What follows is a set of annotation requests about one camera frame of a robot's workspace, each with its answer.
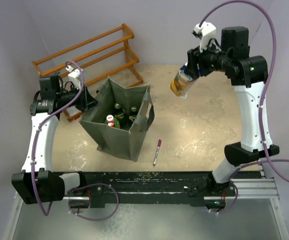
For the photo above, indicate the orange wooden shoe rack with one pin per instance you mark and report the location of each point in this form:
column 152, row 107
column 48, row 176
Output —
column 115, row 47

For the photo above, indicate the green canvas tote bag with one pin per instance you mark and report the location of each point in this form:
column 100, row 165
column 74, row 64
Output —
column 125, row 142

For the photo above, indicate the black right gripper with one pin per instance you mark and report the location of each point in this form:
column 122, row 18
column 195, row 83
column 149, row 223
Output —
column 195, row 58

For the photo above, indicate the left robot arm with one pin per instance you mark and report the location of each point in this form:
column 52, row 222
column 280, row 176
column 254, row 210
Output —
column 37, row 182

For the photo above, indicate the orange juice plastic bottle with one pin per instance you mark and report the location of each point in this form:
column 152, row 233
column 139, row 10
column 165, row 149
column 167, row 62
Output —
column 112, row 118

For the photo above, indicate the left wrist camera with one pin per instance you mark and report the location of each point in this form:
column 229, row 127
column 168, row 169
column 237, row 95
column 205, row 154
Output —
column 75, row 76

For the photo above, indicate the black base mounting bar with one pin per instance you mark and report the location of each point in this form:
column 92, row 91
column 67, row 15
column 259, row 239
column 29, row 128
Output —
column 194, row 188

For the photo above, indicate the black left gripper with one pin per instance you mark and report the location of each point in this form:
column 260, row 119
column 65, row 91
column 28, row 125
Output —
column 86, row 101

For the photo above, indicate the blue orange juice carton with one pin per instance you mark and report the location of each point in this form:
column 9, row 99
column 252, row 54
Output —
column 182, row 83

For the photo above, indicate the pink white marker pen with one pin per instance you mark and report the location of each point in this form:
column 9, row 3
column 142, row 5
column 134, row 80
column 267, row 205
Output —
column 157, row 152

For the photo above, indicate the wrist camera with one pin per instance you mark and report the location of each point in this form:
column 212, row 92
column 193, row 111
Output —
column 205, row 33
column 75, row 76

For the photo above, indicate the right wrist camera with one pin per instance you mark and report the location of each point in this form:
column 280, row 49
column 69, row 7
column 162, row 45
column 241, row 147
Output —
column 205, row 33

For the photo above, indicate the dark cola glass bottle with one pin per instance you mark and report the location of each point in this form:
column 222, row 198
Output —
column 111, row 124

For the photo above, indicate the green Perrier glass bottle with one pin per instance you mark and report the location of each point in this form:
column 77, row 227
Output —
column 120, row 114

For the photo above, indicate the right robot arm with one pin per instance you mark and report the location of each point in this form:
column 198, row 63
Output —
column 248, row 76

